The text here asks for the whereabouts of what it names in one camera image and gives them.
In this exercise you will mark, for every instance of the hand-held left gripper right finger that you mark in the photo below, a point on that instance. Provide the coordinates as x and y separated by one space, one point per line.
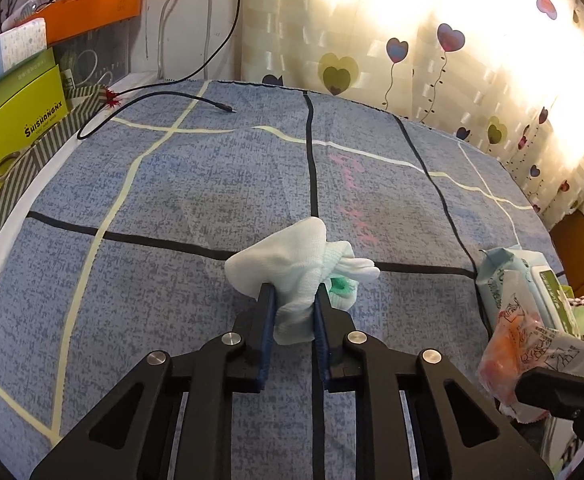
322 345

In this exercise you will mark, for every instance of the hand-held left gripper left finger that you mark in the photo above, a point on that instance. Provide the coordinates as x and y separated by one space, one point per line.
267 340

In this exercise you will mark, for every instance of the snack packet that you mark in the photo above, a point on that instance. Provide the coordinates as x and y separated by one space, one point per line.
547 345

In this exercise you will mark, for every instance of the white sock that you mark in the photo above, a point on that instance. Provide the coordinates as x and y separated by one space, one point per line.
292 260

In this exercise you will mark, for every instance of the green sock with brown trim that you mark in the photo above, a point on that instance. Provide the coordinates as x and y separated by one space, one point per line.
579 307

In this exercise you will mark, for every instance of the light blue wet wipes pack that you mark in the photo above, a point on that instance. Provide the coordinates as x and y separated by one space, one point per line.
522 280

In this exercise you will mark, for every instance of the brown wooden wardrobe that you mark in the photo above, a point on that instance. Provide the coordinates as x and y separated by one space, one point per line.
577 240

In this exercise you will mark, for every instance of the red ribbon bow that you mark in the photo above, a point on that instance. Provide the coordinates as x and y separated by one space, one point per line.
112 97

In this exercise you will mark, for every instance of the striped cardboard box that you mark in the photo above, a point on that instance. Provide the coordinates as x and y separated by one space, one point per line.
22 180

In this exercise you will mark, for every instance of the heart print curtain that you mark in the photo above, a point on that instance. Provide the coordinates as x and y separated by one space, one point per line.
422 35

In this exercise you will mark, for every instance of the lime green box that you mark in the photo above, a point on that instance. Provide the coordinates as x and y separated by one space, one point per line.
17 130

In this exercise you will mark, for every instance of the orange plastic tray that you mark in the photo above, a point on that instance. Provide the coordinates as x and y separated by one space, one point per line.
97 7

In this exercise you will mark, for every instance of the blue white tissue pack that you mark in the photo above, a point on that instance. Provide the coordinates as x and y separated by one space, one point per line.
7 55

